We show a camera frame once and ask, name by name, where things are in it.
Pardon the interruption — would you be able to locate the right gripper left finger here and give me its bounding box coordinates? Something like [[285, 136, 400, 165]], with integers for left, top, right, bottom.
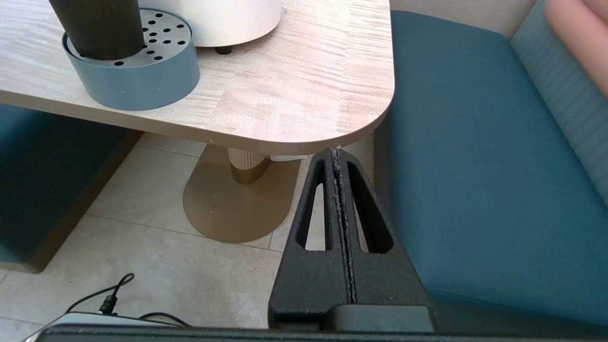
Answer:
[[268, 147, 354, 329]]

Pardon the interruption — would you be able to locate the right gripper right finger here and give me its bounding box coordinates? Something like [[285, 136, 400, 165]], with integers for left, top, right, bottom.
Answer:
[[337, 148, 432, 305]]

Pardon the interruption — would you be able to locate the black plastic cup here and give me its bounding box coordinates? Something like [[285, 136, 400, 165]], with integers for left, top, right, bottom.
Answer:
[[48, 0, 144, 61]]

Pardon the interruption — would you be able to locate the teal upholstered booth bench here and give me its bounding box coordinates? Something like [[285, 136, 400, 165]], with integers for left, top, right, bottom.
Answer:
[[0, 104, 143, 274], [374, 0, 608, 328]]

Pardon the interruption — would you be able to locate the large blue steel drip tray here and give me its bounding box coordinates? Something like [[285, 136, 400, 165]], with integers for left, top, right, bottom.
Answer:
[[62, 8, 200, 111]]

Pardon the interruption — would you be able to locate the clear water dispenser white base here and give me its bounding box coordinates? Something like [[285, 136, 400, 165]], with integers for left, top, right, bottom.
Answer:
[[138, 0, 283, 54]]

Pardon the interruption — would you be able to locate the pink bolster cushion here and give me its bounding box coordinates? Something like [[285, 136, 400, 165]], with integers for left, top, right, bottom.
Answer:
[[544, 0, 608, 100]]

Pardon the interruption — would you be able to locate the brass table pedestal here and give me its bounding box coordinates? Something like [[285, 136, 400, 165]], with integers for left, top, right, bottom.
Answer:
[[183, 144, 301, 244]]

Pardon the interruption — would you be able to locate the black floor cable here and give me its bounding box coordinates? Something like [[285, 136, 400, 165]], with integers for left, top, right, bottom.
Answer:
[[64, 273, 190, 328]]

